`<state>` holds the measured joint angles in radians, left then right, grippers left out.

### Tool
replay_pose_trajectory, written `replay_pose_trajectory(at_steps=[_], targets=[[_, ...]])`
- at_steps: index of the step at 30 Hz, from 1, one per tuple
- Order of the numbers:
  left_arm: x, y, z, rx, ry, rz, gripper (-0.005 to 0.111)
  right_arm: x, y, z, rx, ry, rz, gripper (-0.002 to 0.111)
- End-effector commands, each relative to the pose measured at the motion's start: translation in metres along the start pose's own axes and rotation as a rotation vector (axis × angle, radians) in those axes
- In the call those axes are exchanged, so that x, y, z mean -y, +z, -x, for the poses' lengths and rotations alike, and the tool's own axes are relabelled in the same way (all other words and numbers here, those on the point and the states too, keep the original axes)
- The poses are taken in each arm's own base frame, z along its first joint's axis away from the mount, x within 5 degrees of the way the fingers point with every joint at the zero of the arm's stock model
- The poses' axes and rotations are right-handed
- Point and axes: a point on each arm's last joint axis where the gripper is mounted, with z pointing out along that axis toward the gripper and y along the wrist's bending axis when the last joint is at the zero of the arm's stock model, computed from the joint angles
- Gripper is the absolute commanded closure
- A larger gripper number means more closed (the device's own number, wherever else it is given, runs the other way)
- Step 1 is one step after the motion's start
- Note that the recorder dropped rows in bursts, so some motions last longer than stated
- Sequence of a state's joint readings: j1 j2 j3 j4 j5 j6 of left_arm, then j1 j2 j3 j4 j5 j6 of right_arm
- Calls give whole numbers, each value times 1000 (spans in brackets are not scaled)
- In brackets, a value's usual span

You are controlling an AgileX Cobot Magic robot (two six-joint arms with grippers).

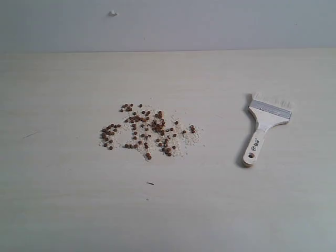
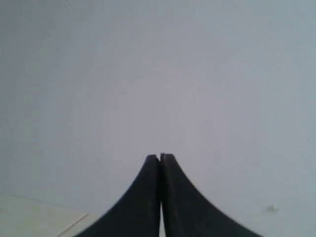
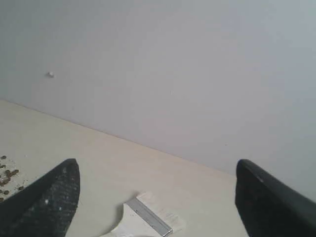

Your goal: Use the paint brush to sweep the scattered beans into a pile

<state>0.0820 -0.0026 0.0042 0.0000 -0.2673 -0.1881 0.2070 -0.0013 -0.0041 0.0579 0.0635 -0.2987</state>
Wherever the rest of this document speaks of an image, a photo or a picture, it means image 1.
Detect white wooden paint brush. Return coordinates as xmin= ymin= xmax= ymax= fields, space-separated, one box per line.
xmin=243 ymin=92 xmax=292 ymax=167

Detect brown pellets and crumbs pile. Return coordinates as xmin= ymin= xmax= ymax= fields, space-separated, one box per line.
xmin=99 ymin=103 xmax=203 ymax=161

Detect small white wall hook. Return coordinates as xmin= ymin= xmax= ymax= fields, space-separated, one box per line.
xmin=108 ymin=10 xmax=119 ymax=17

